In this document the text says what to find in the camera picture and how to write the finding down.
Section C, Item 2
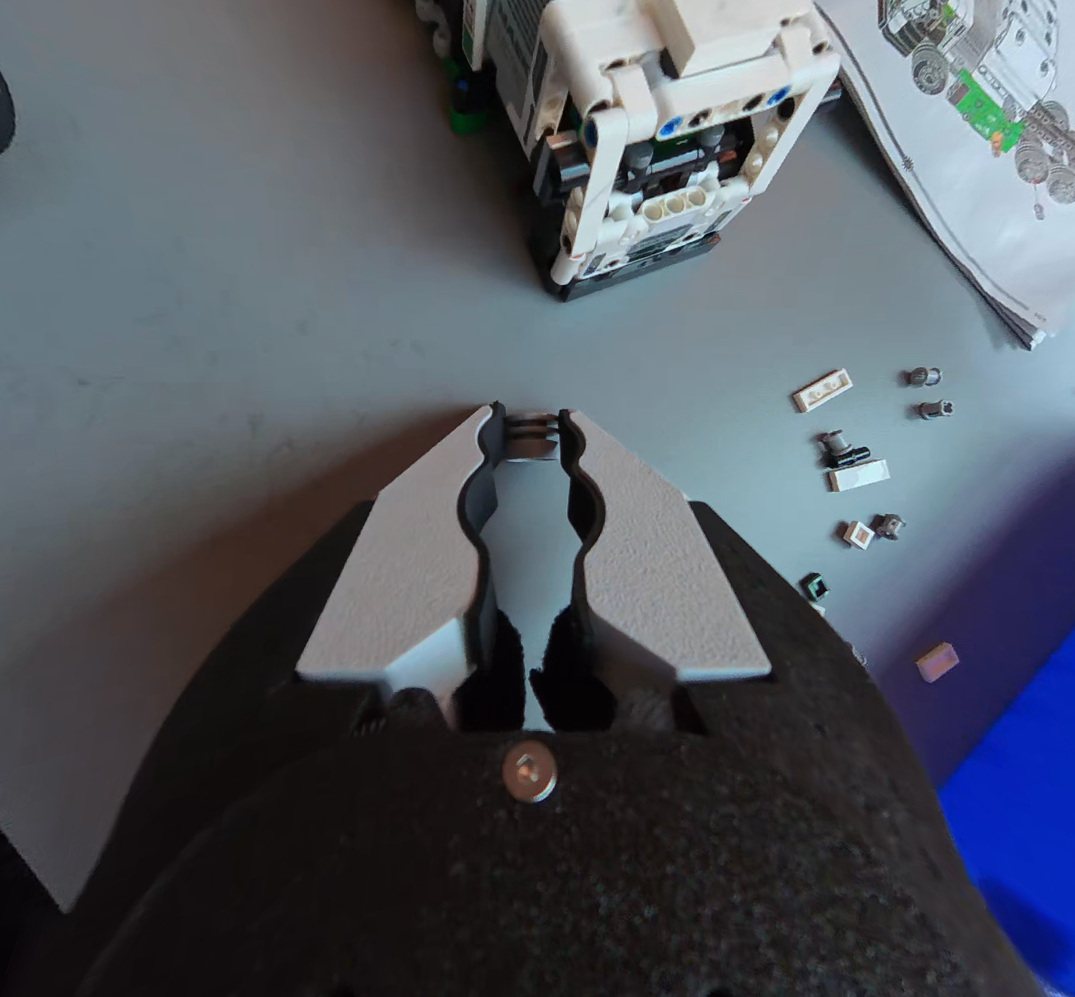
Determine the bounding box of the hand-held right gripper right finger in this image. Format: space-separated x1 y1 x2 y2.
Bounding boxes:
558 408 772 683

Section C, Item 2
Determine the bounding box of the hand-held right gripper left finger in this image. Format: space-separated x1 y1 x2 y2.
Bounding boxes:
296 402 506 729

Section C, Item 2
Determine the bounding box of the white lego truck model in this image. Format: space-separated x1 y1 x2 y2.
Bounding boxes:
373 0 843 303

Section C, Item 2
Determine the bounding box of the black and grey lego pin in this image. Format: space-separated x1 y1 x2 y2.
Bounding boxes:
818 429 873 470

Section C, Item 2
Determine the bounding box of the lego instruction booklet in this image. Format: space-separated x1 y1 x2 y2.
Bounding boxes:
798 0 1075 352

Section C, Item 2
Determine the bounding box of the blue cloth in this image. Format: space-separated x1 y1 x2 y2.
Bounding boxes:
934 626 1075 997

